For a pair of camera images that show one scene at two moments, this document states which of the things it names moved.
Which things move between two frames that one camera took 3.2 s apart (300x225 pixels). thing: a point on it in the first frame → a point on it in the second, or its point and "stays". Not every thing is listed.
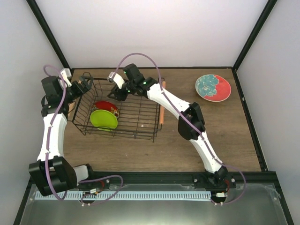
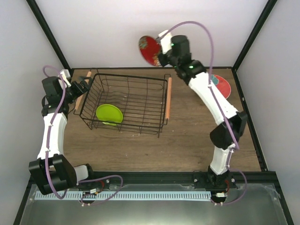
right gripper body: [131, 86] → [174, 62]
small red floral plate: [106, 105] → [150, 49]
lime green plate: [102, 118] → [109, 114]
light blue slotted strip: [125, 195] stays
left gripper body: [76, 94] stays
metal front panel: [254, 204] stays
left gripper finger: [86, 81] stays
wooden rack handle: [162, 109] → [168, 98]
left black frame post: [48, 32] stays
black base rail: [223, 180] stays
